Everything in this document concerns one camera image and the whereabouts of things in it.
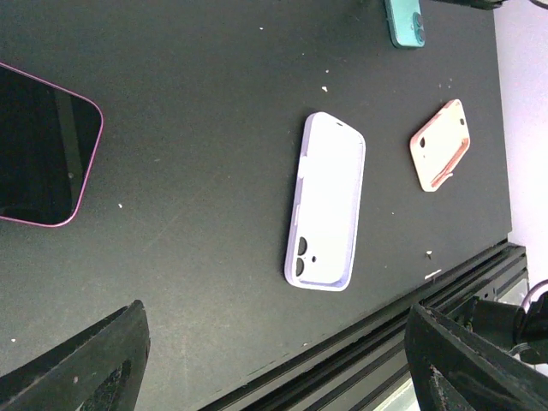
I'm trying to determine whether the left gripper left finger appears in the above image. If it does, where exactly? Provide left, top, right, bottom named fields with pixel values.
left=1, top=300, right=150, bottom=410

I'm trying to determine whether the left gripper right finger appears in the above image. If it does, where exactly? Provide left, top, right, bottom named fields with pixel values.
left=404, top=304, right=547, bottom=410

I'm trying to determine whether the teal phone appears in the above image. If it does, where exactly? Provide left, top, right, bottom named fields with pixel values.
left=384, top=0, right=426, bottom=49

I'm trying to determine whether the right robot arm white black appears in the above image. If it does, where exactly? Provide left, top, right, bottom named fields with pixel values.
left=456, top=280, right=547, bottom=366

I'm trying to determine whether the pink-edged phone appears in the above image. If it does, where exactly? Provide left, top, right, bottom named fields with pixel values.
left=1, top=64, right=104, bottom=228

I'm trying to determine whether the black front aluminium rail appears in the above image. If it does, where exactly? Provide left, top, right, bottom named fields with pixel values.
left=204, top=242, right=527, bottom=410

